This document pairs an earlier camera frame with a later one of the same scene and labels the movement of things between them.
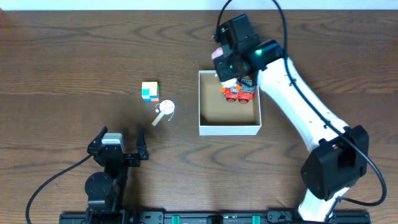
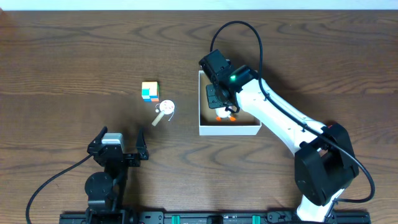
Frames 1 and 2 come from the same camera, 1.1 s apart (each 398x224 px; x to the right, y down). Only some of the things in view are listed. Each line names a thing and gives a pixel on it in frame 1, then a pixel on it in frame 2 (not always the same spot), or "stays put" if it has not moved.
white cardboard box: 217,117 stays put
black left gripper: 123,157 stays put
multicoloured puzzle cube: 150,91 stays put
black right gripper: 223,75 -> 212,99
